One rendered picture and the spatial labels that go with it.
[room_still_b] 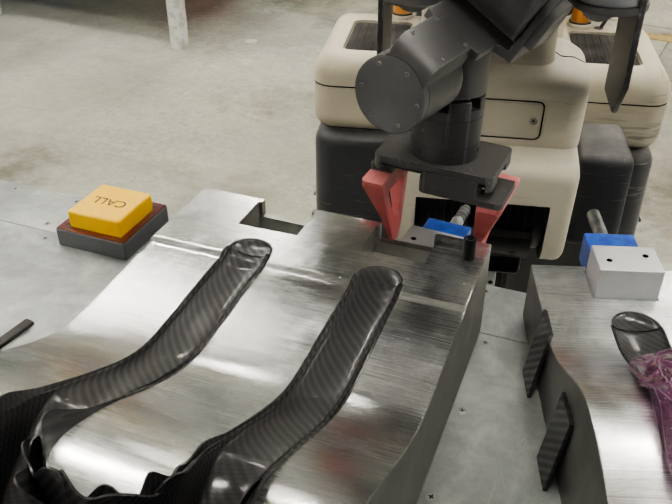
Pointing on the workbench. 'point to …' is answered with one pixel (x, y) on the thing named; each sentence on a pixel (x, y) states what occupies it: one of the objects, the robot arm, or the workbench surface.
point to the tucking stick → (15, 332)
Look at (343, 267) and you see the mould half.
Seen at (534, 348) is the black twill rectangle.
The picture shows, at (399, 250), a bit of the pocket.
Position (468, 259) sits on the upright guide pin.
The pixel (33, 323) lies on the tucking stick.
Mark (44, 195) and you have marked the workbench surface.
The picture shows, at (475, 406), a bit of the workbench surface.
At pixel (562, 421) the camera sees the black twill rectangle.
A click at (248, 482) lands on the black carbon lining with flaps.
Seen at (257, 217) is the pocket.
